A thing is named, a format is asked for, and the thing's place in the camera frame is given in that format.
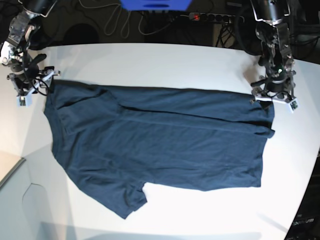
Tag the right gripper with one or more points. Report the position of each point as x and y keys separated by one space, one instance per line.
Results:
x=21 y=63

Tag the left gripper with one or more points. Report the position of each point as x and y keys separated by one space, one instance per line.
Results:
x=273 y=88

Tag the dark blue t-shirt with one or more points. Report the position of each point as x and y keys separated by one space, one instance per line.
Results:
x=112 y=140

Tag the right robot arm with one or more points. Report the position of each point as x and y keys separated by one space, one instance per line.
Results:
x=23 y=28

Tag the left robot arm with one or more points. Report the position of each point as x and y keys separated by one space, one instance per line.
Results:
x=273 y=32

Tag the black power strip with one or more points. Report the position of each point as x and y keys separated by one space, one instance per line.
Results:
x=212 y=18

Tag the blue plastic box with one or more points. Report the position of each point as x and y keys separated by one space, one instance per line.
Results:
x=155 y=5

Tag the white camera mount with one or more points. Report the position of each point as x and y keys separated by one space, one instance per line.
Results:
x=36 y=83
x=292 y=104

